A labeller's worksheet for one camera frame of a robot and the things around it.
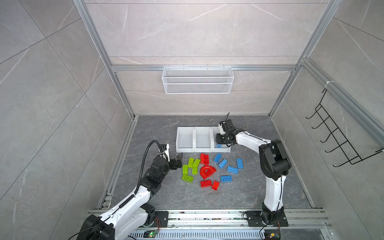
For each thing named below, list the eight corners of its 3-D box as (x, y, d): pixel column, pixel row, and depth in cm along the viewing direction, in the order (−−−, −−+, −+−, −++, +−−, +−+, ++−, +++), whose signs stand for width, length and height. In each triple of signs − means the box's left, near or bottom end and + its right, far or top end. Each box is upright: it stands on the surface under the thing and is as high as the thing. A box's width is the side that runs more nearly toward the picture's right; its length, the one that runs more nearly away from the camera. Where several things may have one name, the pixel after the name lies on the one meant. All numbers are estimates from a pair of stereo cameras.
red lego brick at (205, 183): (200, 187, 86) (200, 186, 84) (200, 181, 88) (200, 180, 86) (212, 187, 86) (212, 186, 84) (211, 181, 88) (211, 180, 86)
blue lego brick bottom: (220, 182, 88) (221, 181, 86) (220, 176, 90) (220, 175, 88) (231, 182, 88) (232, 181, 86) (230, 176, 90) (231, 175, 88)
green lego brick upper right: (190, 173, 91) (190, 172, 89) (194, 160, 97) (194, 158, 94) (197, 175, 90) (197, 173, 88) (200, 161, 96) (200, 159, 94)
